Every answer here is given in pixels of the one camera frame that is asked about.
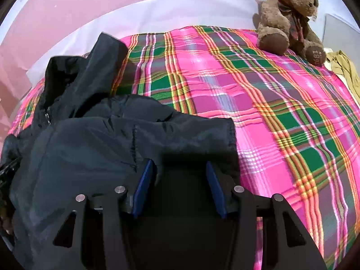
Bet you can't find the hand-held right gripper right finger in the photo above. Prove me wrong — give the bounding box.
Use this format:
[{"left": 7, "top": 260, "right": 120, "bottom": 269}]
[{"left": 205, "top": 162, "right": 328, "bottom": 270}]

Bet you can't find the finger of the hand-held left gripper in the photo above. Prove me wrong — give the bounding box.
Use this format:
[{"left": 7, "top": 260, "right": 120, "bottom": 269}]
[{"left": 0, "top": 157, "right": 22, "bottom": 192}]

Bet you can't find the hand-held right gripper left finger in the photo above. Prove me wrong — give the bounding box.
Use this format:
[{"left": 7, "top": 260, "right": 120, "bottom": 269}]
[{"left": 36, "top": 159, "right": 157, "bottom": 270}]

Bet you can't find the black padded jacket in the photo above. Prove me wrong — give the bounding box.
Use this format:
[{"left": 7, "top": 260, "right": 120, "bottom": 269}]
[{"left": 0, "top": 32, "right": 241, "bottom": 270}]

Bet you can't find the pink green plaid blanket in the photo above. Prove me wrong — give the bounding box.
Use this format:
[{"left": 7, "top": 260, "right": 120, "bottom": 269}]
[{"left": 8, "top": 25, "right": 360, "bottom": 270}]

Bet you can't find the white bed sheet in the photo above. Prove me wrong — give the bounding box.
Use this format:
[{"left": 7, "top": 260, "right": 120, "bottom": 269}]
[{"left": 26, "top": 0, "right": 360, "bottom": 107}]

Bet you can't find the yellow cloth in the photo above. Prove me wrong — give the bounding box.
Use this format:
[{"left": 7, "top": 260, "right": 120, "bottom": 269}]
[{"left": 326, "top": 49, "right": 360, "bottom": 104}]

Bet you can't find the brown teddy bear, santa hat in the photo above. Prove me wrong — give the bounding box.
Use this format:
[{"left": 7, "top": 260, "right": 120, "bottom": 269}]
[{"left": 254, "top": 0, "right": 327, "bottom": 66}]

